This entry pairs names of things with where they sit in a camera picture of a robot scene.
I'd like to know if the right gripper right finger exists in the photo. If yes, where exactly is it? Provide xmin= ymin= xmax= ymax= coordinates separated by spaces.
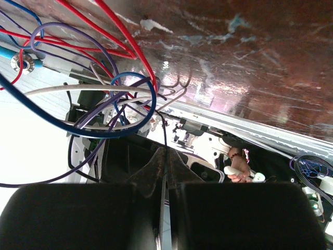
xmin=166 ymin=149 xmax=327 ymax=249

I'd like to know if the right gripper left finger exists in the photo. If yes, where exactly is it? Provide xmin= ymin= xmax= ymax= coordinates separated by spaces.
xmin=1 ymin=148 xmax=166 ymax=249

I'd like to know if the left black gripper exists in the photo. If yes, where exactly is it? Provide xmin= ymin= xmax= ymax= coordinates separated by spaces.
xmin=100 ymin=135 xmax=224 ymax=184

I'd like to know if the white wire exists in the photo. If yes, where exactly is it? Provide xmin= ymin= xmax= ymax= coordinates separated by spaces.
xmin=24 ymin=62 xmax=188 ymax=131

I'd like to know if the red wire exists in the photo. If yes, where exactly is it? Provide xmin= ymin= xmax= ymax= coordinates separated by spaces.
xmin=0 ymin=0 xmax=160 ymax=110

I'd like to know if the blue wire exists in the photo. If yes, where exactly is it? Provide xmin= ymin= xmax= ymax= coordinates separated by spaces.
xmin=0 ymin=0 xmax=158 ymax=139

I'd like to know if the purple wire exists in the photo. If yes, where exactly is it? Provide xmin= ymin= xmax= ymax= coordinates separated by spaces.
xmin=0 ymin=10 xmax=188 ymax=189

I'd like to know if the black zip tie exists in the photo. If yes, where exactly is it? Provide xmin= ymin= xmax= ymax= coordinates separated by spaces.
xmin=155 ymin=110 xmax=168 ymax=152

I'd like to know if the operator's bare hand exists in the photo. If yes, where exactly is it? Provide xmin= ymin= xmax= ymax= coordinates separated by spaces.
xmin=227 ymin=147 xmax=252 ymax=183

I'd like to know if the white hand controller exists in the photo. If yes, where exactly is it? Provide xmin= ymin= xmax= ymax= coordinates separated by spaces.
xmin=223 ymin=166 xmax=266 ymax=183

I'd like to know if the blue plastic fitting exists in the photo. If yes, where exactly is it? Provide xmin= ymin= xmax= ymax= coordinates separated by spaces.
xmin=1 ymin=46 xmax=43 ymax=74

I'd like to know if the coiled cable bundle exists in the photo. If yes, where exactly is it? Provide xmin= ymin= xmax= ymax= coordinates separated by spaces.
xmin=288 ymin=155 xmax=333 ymax=204

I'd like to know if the aluminium front rail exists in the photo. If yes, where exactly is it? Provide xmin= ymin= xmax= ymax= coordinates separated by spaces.
xmin=41 ymin=59 xmax=333 ymax=159

